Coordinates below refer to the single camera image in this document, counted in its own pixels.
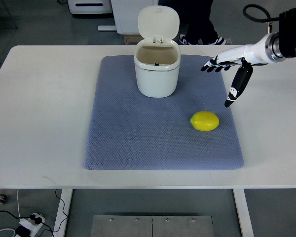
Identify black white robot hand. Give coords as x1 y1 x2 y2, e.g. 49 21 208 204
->
201 33 276 107

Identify yellow lemon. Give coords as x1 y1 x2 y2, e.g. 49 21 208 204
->
190 111 220 131

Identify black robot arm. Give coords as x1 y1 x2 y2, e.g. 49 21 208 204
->
243 4 296 58

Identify white trash bin open lid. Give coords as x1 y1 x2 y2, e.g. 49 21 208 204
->
134 5 181 98

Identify person in dark trousers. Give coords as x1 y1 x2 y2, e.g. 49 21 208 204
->
171 0 227 46

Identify cardboard box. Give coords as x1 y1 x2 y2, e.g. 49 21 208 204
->
124 35 143 45

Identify white cabinet base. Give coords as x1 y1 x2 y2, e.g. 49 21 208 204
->
98 0 159 35

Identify white right table leg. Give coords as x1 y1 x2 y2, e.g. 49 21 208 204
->
233 189 254 237

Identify white table leg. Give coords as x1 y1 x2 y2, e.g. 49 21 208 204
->
53 189 73 237
233 189 254 237

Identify white appliance with slot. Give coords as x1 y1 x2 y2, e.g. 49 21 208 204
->
67 0 112 14

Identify grey metal floor plate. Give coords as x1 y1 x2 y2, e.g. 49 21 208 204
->
91 215 214 237

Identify white left table leg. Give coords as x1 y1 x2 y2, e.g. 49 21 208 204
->
53 189 73 237

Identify white power strip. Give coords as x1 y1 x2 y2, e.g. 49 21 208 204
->
19 212 45 237

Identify black power cable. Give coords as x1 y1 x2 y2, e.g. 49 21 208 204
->
0 189 69 237

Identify white power cable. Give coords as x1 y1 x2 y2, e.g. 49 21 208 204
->
0 189 22 237

